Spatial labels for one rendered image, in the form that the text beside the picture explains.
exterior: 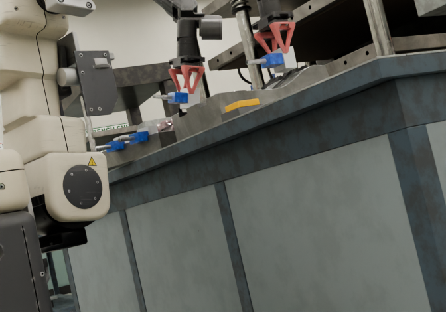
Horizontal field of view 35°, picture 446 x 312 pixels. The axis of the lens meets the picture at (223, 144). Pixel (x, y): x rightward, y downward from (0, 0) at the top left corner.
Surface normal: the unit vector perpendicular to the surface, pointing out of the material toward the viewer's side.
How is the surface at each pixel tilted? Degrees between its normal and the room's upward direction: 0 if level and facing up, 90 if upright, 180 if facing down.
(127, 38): 90
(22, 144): 82
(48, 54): 90
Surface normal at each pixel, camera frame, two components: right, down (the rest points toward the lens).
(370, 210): -0.83, 0.14
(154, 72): 0.39, -0.17
